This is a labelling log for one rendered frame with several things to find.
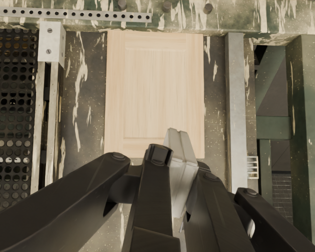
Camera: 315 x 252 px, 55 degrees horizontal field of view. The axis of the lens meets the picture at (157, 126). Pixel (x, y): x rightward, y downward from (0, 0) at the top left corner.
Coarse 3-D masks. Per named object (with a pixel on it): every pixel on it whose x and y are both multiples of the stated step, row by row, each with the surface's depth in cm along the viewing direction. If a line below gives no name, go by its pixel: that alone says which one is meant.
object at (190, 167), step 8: (184, 136) 20; (184, 144) 18; (184, 152) 16; (192, 152) 17; (184, 160) 15; (192, 160) 15; (184, 168) 15; (192, 168) 15; (184, 176) 15; (192, 176) 15; (184, 184) 15; (176, 192) 15; (184, 192) 15; (176, 200) 15; (184, 200) 15; (176, 208) 15; (184, 208) 15; (176, 216) 15
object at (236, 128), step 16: (240, 32) 99; (240, 48) 98; (240, 64) 97; (240, 80) 97; (240, 96) 96; (240, 112) 95; (240, 128) 95; (240, 144) 94; (240, 160) 93; (240, 176) 93
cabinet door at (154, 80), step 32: (128, 32) 98; (160, 32) 99; (128, 64) 97; (160, 64) 98; (192, 64) 98; (128, 96) 96; (160, 96) 96; (192, 96) 97; (128, 128) 94; (160, 128) 95; (192, 128) 96
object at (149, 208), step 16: (160, 144) 15; (144, 160) 14; (160, 160) 14; (144, 176) 12; (160, 176) 13; (144, 192) 11; (160, 192) 11; (144, 208) 10; (160, 208) 10; (128, 224) 11; (144, 224) 9; (160, 224) 9; (128, 240) 8; (144, 240) 7; (160, 240) 7; (176, 240) 8
